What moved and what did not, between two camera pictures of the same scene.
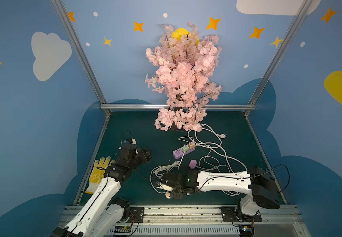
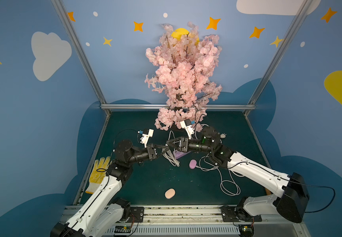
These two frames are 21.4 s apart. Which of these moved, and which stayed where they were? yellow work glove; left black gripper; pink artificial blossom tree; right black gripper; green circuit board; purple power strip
Moved: right black gripper; left black gripper
Stayed: yellow work glove; purple power strip; green circuit board; pink artificial blossom tree
